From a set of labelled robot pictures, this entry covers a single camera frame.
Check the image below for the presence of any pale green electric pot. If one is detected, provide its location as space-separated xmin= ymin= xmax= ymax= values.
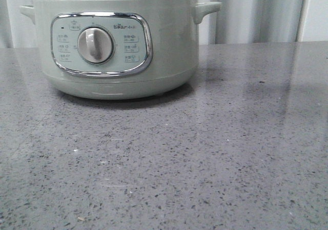
xmin=19 ymin=0 xmax=222 ymax=100

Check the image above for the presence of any white curtain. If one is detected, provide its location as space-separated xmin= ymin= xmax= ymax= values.
xmin=0 ymin=0 xmax=328 ymax=49

